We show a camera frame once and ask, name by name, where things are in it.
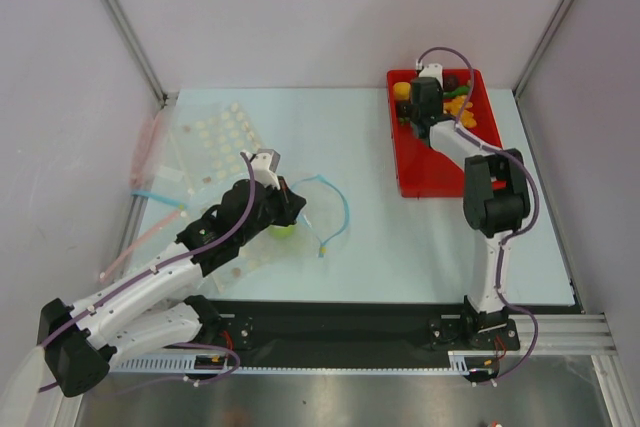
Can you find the dark mangosteen toy back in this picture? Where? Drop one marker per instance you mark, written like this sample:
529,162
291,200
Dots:
450,82

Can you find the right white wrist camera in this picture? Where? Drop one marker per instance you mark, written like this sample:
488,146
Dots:
430,70

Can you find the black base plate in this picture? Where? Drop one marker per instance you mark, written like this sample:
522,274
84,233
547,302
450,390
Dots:
365,336

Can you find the dark mangosteen toy front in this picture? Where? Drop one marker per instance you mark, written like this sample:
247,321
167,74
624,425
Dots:
403,112

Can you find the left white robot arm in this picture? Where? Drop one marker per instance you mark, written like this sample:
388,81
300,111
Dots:
155,307

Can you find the green toy chili pepper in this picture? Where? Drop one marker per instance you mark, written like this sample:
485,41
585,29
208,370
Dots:
459,91

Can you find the right corner aluminium post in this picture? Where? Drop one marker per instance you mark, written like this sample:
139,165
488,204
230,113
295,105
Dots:
551,29

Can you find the corner aluminium post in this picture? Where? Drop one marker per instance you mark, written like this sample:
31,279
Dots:
133,45
551,29

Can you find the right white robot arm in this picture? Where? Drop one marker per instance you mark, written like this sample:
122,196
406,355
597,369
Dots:
495,204

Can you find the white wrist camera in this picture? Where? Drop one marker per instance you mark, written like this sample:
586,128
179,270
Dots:
264,163
430,70

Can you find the blue zipper clear bag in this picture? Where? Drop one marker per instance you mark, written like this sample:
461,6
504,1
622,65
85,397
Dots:
325,217

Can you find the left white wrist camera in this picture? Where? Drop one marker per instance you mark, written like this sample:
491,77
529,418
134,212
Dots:
264,163

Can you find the red plastic tray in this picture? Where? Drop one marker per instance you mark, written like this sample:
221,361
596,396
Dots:
420,171

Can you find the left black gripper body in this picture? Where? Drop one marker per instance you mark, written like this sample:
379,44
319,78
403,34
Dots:
275,209

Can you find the yellow toy fruit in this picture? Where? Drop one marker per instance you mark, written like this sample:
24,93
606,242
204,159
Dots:
401,91

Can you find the dotted clear zip bag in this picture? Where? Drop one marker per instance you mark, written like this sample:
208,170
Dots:
205,141

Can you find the dark mangosteen toy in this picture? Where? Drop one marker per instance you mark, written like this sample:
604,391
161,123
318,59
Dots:
450,82
403,112

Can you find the orange toy fruit pieces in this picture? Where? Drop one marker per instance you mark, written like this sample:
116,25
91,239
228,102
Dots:
462,109

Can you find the left corner aluminium post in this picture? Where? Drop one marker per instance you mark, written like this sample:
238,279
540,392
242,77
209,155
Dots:
133,45

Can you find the aluminium frame rail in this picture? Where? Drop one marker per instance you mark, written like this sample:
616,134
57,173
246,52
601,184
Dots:
544,335

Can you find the green toy apple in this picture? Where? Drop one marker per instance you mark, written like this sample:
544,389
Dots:
281,232

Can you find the white slotted cable duct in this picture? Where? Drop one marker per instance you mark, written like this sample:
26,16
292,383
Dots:
209,364

